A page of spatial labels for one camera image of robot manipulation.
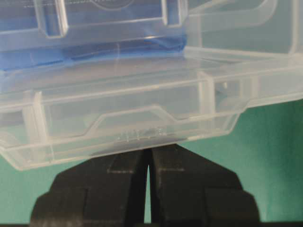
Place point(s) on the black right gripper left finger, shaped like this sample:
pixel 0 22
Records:
pixel 103 190

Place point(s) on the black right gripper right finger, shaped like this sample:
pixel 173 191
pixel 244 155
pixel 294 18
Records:
pixel 187 188

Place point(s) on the clear plastic box lid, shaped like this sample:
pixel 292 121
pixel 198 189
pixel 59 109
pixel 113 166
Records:
pixel 239 54

